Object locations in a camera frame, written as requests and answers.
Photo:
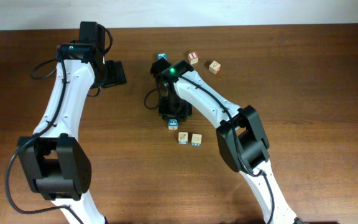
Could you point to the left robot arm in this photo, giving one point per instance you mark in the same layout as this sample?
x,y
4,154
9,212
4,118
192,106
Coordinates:
x,y
52,159

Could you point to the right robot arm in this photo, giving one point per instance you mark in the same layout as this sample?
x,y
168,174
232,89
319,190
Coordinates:
x,y
242,140

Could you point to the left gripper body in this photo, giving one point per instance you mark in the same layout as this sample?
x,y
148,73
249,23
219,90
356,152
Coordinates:
x,y
112,74

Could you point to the blue top letter block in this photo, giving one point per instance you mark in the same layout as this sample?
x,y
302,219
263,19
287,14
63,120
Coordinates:
x,y
161,55

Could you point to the blue number five block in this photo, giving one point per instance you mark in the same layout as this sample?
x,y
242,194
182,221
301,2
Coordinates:
x,y
172,124

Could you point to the wooden block number eight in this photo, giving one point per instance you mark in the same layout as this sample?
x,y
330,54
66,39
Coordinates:
x,y
196,139

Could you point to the red top letter block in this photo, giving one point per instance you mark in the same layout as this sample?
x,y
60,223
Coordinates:
x,y
193,57

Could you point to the wooden leaf picture block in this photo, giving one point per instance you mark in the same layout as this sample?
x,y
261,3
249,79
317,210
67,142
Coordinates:
x,y
183,137

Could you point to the wooden block far right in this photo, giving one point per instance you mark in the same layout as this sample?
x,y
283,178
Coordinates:
x,y
214,67

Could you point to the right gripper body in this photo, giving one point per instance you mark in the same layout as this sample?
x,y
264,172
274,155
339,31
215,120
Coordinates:
x,y
174,110

